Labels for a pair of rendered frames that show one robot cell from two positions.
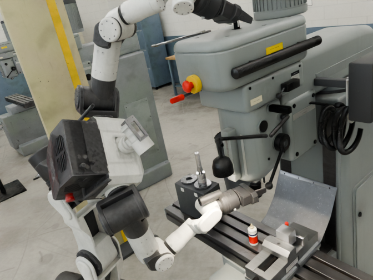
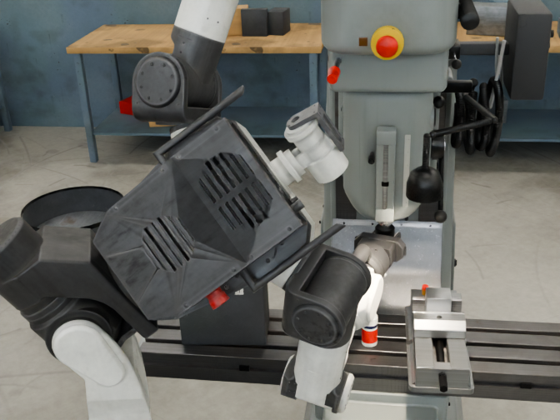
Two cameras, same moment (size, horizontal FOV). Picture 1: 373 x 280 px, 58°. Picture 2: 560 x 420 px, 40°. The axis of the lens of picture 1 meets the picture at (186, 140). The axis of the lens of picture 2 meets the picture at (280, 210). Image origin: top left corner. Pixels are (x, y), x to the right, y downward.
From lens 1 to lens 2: 1.11 m
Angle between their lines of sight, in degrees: 41
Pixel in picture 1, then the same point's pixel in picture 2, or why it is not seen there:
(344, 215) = (446, 267)
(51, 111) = not seen: outside the picture
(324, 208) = (429, 260)
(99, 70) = (217, 17)
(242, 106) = (438, 80)
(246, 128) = (419, 121)
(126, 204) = (346, 274)
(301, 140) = not seen: hidden behind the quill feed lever
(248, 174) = (409, 203)
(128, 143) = (302, 162)
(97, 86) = (206, 54)
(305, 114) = not seen: hidden behind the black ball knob
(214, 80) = (435, 33)
